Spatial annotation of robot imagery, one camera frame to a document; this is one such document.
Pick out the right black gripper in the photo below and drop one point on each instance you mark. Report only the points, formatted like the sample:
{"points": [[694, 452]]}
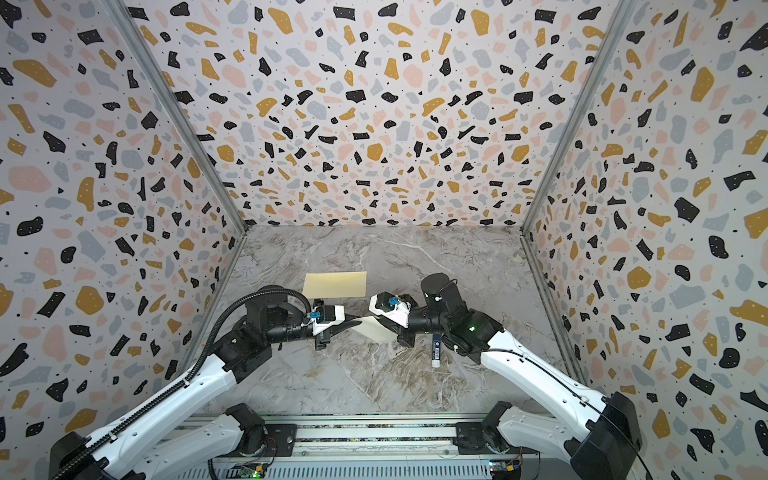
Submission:
{"points": [[405, 330]]}

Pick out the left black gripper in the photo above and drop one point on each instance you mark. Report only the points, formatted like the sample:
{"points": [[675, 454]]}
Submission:
{"points": [[323, 339]]}

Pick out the beige letter paper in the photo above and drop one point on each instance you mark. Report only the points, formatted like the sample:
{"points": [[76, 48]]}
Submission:
{"points": [[372, 329]]}

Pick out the cream envelope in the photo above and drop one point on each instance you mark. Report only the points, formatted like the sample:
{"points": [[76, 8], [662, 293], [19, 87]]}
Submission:
{"points": [[336, 285]]}

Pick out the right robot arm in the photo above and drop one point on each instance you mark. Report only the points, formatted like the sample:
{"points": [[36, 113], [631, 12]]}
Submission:
{"points": [[598, 435]]}

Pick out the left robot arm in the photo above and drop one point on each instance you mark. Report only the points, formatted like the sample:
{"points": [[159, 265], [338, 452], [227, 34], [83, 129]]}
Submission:
{"points": [[135, 446]]}

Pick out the blue white glue stick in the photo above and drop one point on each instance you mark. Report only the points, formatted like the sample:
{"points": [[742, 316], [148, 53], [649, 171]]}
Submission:
{"points": [[436, 346]]}

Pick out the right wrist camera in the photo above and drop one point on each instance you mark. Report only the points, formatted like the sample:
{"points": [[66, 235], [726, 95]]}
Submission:
{"points": [[389, 306]]}

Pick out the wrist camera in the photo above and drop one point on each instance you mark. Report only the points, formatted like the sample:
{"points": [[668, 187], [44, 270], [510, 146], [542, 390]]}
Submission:
{"points": [[389, 306], [324, 316]]}

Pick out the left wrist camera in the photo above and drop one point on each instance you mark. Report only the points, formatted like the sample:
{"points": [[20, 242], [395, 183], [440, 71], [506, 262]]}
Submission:
{"points": [[324, 316]]}

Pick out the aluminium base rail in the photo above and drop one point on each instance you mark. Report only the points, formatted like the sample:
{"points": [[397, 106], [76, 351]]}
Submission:
{"points": [[415, 436]]}

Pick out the perforated grey cable tray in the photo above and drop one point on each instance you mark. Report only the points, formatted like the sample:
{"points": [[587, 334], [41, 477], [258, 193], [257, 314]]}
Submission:
{"points": [[403, 469]]}

